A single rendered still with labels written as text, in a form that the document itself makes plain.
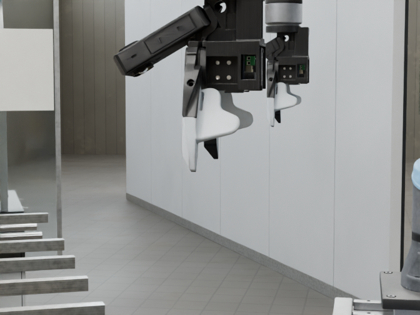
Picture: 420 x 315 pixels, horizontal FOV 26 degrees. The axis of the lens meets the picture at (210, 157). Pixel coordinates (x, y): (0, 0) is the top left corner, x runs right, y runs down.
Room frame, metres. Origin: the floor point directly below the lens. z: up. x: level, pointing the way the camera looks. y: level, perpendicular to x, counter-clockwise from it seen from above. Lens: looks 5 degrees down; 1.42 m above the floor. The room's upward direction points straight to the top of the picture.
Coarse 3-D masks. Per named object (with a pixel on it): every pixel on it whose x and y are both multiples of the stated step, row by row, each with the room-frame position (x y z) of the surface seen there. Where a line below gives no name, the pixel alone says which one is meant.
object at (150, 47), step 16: (192, 16) 0.99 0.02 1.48; (160, 32) 0.99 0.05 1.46; (176, 32) 0.99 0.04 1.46; (192, 32) 0.99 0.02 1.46; (128, 48) 1.00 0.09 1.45; (144, 48) 1.00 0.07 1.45; (160, 48) 0.99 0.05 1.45; (176, 48) 1.02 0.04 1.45; (128, 64) 1.00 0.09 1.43; (144, 64) 1.00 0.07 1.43
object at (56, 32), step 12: (60, 120) 3.74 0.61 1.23; (60, 132) 3.73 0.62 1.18; (60, 144) 3.73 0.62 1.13; (60, 156) 3.73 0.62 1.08; (60, 168) 3.73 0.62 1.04; (60, 180) 3.73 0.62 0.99; (60, 192) 3.73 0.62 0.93; (60, 204) 3.73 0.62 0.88; (60, 216) 3.73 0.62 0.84; (60, 228) 3.73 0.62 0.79; (60, 252) 3.73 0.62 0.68
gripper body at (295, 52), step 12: (288, 36) 1.82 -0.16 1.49; (300, 36) 1.82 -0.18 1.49; (288, 48) 1.82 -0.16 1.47; (300, 48) 1.82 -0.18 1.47; (276, 60) 1.82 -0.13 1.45; (288, 60) 1.80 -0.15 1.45; (300, 60) 1.80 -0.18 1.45; (276, 72) 1.81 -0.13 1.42; (288, 72) 1.81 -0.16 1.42; (300, 72) 1.82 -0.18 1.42; (288, 84) 1.81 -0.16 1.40
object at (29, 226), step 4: (0, 224) 3.45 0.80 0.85; (4, 224) 3.45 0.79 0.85; (8, 224) 3.46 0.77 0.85; (12, 224) 3.46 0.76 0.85; (16, 224) 3.46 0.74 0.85; (20, 224) 3.47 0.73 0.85; (24, 224) 3.47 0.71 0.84; (28, 224) 3.47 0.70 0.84; (32, 224) 3.48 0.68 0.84; (36, 224) 3.48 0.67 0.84; (0, 228) 3.44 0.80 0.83; (4, 228) 3.44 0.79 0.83; (8, 228) 3.45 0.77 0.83; (12, 228) 3.45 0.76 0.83; (16, 228) 3.46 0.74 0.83; (20, 228) 3.46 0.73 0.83; (24, 228) 3.46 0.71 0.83; (28, 228) 3.47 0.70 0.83; (32, 228) 3.47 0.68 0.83; (36, 228) 3.48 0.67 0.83
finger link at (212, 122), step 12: (204, 96) 0.97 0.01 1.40; (216, 96) 0.97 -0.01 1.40; (204, 108) 0.96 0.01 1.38; (216, 108) 0.96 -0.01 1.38; (192, 120) 0.94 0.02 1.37; (204, 120) 0.95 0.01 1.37; (216, 120) 0.95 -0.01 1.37; (228, 120) 0.95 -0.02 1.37; (192, 132) 0.94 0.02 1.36; (204, 132) 0.94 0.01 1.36; (216, 132) 0.94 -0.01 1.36; (228, 132) 0.94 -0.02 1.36; (192, 144) 0.94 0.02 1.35; (192, 156) 0.94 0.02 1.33; (192, 168) 0.94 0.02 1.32
